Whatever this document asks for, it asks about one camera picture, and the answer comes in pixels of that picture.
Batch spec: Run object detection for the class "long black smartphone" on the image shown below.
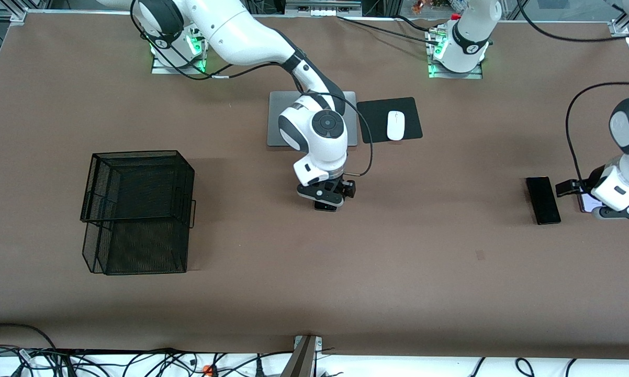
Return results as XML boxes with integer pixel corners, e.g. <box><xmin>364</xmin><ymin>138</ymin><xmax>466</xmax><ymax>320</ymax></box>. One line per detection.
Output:
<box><xmin>525</xmin><ymin>176</ymin><xmax>561</xmax><ymax>226</ymax></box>

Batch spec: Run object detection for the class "black mouse pad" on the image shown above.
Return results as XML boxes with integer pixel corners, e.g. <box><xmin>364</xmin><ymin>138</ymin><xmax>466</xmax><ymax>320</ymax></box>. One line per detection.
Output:
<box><xmin>356</xmin><ymin>97</ymin><xmax>423</xmax><ymax>144</ymax></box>

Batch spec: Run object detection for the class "white computer mouse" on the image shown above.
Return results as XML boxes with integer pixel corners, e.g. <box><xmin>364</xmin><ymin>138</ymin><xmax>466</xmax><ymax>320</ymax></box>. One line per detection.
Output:
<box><xmin>387</xmin><ymin>110</ymin><xmax>405</xmax><ymax>141</ymax></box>

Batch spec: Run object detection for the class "silver closed laptop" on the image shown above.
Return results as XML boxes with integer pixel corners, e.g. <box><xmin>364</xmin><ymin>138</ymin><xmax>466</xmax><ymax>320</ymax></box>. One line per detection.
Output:
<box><xmin>267</xmin><ymin>91</ymin><xmax>357</xmax><ymax>147</ymax></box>

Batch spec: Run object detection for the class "white power strip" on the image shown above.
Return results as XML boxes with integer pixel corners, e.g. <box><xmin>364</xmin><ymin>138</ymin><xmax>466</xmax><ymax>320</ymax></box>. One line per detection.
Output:
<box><xmin>286</xmin><ymin>0</ymin><xmax>362</xmax><ymax>17</ymax></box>

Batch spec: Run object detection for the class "black mesh two-tier tray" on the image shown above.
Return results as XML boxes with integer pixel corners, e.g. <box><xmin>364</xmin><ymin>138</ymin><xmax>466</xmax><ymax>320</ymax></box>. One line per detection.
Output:
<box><xmin>80</xmin><ymin>150</ymin><xmax>196</xmax><ymax>275</ymax></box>

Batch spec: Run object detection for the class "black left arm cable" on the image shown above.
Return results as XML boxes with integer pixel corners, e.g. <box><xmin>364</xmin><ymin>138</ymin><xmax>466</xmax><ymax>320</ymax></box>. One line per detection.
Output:
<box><xmin>516</xmin><ymin>0</ymin><xmax>629</xmax><ymax>195</ymax></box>

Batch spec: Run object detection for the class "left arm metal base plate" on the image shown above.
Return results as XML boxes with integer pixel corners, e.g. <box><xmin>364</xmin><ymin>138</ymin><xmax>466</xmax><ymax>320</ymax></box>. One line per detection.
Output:
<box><xmin>427</xmin><ymin>26</ymin><xmax>484</xmax><ymax>80</ymax></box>

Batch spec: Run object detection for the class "long black base cable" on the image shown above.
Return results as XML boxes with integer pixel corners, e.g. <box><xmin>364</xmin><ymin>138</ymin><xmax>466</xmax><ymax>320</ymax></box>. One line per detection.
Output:
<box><xmin>337</xmin><ymin>16</ymin><xmax>441</xmax><ymax>46</ymax></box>

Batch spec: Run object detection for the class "short black base cable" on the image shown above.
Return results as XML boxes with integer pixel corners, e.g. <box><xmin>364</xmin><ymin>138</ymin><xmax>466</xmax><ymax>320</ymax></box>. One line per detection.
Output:
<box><xmin>393</xmin><ymin>15</ymin><xmax>442</xmax><ymax>34</ymax></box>

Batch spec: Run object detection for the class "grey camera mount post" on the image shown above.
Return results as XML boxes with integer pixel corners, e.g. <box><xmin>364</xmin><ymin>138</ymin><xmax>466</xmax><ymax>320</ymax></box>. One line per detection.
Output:
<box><xmin>280</xmin><ymin>335</ymin><xmax>323</xmax><ymax>377</ymax></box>

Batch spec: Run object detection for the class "black frame post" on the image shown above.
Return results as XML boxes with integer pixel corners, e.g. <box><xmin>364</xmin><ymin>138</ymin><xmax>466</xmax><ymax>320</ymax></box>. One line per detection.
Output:
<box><xmin>252</xmin><ymin>0</ymin><xmax>286</xmax><ymax>16</ymax></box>

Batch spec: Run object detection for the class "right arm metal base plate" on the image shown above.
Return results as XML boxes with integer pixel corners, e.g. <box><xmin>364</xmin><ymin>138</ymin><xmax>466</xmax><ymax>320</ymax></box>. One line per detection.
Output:
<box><xmin>151</xmin><ymin>31</ymin><xmax>206</xmax><ymax>75</ymax></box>

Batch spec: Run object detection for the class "thick black floor cable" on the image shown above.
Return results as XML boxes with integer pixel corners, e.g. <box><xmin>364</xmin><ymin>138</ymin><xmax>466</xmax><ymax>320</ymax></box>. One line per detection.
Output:
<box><xmin>0</xmin><ymin>323</ymin><xmax>59</xmax><ymax>351</ymax></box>

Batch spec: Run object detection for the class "aluminium frame rail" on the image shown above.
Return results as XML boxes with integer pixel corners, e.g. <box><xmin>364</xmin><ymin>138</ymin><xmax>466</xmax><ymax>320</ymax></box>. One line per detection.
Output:
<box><xmin>0</xmin><ymin>0</ymin><xmax>28</xmax><ymax>25</ymax></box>

